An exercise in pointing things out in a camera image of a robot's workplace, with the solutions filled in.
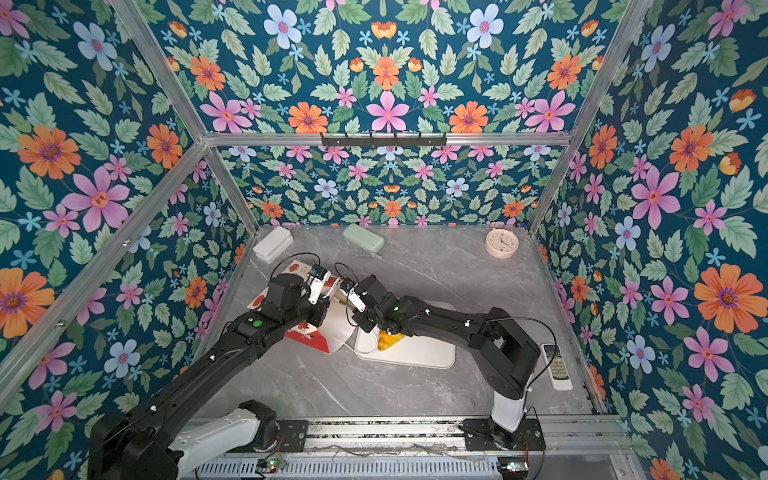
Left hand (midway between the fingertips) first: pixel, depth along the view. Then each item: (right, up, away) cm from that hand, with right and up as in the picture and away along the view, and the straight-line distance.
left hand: (330, 291), depth 79 cm
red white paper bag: (-1, -13, +11) cm, 17 cm away
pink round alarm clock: (+57, +14, +32) cm, 67 cm away
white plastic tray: (+21, -19, +9) cm, 30 cm away
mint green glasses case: (+4, +16, +33) cm, 37 cm away
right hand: (+7, -5, +7) cm, 11 cm away
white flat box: (-29, +13, +29) cm, 43 cm away
